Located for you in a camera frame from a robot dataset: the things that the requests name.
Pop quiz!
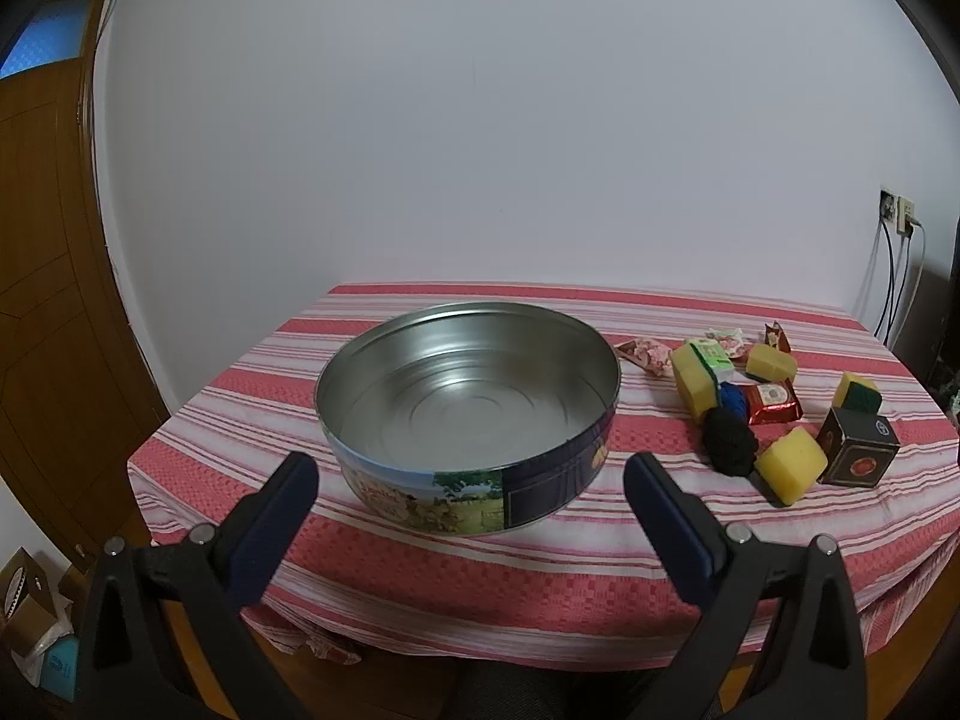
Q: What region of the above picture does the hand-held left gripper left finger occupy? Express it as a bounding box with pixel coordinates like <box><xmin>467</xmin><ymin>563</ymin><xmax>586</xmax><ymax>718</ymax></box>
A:
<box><xmin>75</xmin><ymin>452</ymin><xmax>320</xmax><ymax>720</ymax></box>

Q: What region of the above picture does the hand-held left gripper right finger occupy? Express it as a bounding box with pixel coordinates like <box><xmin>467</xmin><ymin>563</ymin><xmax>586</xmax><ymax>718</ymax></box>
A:
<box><xmin>624</xmin><ymin>452</ymin><xmax>871</xmax><ymax>720</ymax></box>

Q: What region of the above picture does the black yarn ball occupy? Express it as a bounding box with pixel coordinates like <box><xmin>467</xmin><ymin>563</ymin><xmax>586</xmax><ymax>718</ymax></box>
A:
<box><xmin>700</xmin><ymin>408</ymin><xmax>759</xmax><ymax>478</ymax></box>

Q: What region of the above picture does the large yellow green sponge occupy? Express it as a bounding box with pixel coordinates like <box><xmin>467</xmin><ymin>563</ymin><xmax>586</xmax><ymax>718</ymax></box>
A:
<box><xmin>670</xmin><ymin>343</ymin><xmax>727</xmax><ymax>421</ymax></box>

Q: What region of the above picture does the small yellow sponge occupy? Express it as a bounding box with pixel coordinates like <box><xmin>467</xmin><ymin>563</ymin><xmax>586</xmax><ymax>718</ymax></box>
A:
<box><xmin>754</xmin><ymin>426</ymin><xmax>829</xmax><ymax>508</ymax></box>
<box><xmin>835</xmin><ymin>371</ymin><xmax>883</xmax><ymax>415</ymax></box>
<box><xmin>745</xmin><ymin>345</ymin><xmax>798</xmax><ymax>384</ymax></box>

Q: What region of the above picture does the red foil snack packet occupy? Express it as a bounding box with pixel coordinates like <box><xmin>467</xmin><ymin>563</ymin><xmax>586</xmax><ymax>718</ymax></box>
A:
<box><xmin>742</xmin><ymin>378</ymin><xmax>804</xmax><ymax>427</ymax></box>

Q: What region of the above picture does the pink snack packet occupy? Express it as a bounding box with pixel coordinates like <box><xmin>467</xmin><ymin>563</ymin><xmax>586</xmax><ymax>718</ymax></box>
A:
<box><xmin>613</xmin><ymin>337</ymin><xmax>674</xmax><ymax>380</ymax></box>

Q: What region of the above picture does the green white snack packet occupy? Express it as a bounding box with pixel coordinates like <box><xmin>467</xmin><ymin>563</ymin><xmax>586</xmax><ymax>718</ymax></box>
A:
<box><xmin>703</xmin><ymin>326</ymin><xmax>752</xmax><ymax>361</ymax></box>

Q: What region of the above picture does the round metal cookie tin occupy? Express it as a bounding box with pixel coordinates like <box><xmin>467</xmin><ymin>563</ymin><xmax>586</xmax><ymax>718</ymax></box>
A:
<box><xmin>313</xmin><ymin>301</ymin><xmax>623</xmax><ymax>537</ymax></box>

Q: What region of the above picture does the dark square box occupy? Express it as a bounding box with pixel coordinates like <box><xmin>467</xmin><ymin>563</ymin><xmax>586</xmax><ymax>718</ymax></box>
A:
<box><xmin>815</xmin><ymin>406</ymin><xmax>902</xmax><ymax>489</ymax></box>

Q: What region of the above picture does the red striped tablecloth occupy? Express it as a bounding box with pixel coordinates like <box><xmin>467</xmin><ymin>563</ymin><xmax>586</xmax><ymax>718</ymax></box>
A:
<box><xmin>126</xmin><ymin>283</ymin><xmax>960</xmax><ymax>672</ymax></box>

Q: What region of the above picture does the light blue container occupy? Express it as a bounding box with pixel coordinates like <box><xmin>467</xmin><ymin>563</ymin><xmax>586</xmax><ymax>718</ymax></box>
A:
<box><xmin>41</xmin><ymin>634</ymin><xmax>80</xmax><ymax>700</ymax></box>

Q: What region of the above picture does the cardboard box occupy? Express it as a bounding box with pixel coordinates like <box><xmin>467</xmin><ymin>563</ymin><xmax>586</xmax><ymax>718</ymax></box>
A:
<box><xmin>0</xmin><ymin>547</ymin><xmax>76</xmax><ymax>665</ymax></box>

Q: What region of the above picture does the dark tall object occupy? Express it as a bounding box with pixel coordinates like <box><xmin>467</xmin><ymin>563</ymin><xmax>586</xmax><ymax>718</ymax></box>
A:
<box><xmin>928</xmin><ymin>214</ymin><xmax>960</xmax><ymax>440</ymax></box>

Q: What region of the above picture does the wooden door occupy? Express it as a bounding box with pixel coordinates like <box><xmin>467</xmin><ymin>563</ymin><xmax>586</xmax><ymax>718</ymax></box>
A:
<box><xmin>0</xmin><ymin>0</ymin><xmax>172</xmax><ymax>563</ymax></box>

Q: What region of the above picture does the white power cable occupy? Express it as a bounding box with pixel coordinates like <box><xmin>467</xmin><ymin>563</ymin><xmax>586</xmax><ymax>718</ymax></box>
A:
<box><xmin>907</xmin><ymin>221</ymin><xmax>929</xmax><ymax>301</ymax></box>

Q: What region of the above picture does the white wall socket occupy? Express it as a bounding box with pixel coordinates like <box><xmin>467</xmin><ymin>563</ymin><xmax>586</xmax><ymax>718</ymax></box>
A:
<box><xmin>878</xmin><ymin>188</ymin><xmax>919</xmax><ymax>235</ymax></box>

